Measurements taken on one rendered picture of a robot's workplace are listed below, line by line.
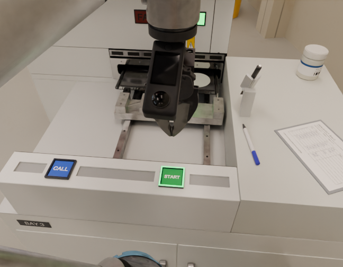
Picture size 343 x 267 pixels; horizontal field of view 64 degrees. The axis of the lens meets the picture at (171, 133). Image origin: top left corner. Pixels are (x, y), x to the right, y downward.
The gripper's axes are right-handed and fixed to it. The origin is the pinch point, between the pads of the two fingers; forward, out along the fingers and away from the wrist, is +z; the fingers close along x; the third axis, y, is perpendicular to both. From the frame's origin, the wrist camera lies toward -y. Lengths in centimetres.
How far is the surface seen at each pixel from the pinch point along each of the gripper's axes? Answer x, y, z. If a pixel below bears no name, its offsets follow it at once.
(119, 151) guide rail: 17.3, 17.4, 25.6
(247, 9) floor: -77, 389, 111
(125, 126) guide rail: 18.0, 28.6, 25.6
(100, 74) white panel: 35, 59, 25
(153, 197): 3.6, -4.0, 15.8
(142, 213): 6.7, -4.0, 23.0
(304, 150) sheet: -31.8, 11.5, 13.9
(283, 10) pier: -102, 296, 78
